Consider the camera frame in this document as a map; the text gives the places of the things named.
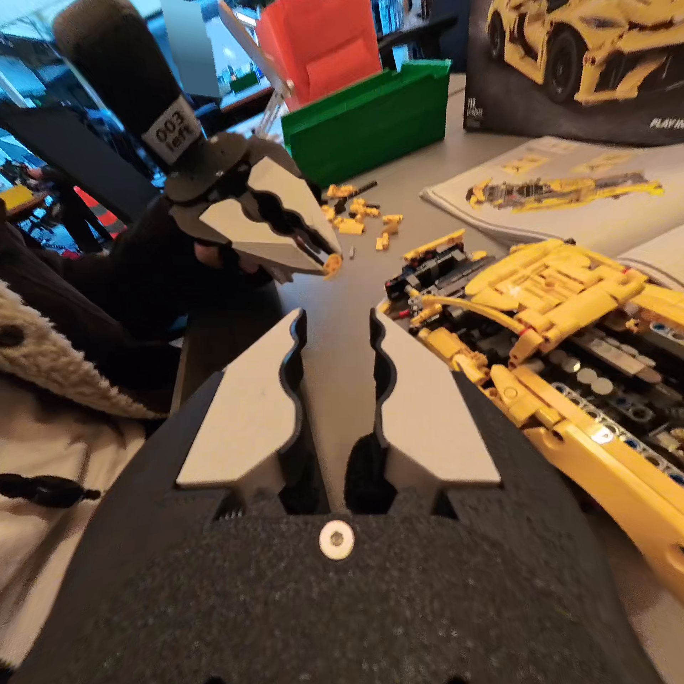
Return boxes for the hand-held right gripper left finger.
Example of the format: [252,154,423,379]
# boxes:
[176,308,308,491]

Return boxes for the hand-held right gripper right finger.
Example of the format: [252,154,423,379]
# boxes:
[370,309,503,495]

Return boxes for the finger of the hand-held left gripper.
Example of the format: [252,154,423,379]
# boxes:
[198,197,328,285]
[246,155,344,257]

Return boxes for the person's left forearm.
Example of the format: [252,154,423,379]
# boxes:
[64,198,241,343]

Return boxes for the wooden metal jointed arm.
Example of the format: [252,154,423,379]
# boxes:
[218,0,296,141]

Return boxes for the person's left hand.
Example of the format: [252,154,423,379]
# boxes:
[194,242,274,276]

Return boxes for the pile of yellow black bricks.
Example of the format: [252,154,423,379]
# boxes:
[321,182,404,252]

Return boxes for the green plastic bin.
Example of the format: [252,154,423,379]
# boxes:
[280,59,453,189]

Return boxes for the orange red bin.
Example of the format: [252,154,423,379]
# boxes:
[255,0,383,108]

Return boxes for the orange striped cone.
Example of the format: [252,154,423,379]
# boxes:
[74,184,127,239]

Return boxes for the yellow toy car model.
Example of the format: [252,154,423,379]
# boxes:
[377,229,684,605]

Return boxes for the white shirt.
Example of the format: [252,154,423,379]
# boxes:
[0,374,147,669]

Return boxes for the open instruction booklet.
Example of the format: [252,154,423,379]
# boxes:
[419,135,684,292]

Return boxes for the black toy car box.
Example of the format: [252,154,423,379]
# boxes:
[463,0,684,148]

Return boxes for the black lanyard strap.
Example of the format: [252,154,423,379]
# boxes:
[0,473,102,509]

